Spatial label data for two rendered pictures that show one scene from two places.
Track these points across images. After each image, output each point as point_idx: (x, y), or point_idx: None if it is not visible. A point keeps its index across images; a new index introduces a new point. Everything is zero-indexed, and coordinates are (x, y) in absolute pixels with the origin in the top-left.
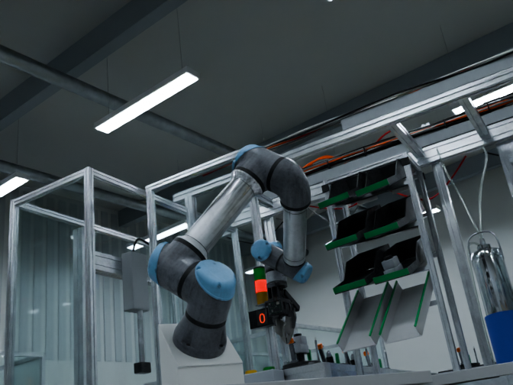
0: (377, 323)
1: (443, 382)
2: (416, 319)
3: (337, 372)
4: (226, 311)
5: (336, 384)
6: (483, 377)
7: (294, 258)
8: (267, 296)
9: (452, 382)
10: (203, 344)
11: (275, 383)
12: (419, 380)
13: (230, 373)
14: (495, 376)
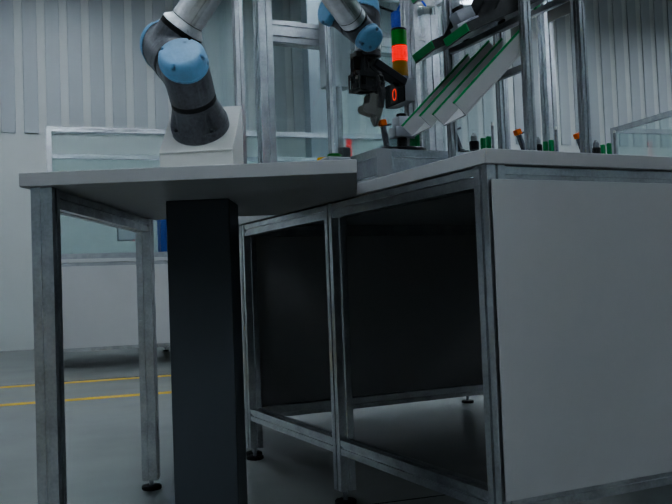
0: (442, 99)
1: (430, 173)
2: (460, 94)
3: (407, 160)
4: (198, 94)
5: (208, 173)
6: (458, 168)
7: (341, 21)
8: (403, 66)
9: (436, 173)
10: (185, 131)
11: (132, 170)
12: (334, 170)
13: (218, 161)
14: (467, 167)
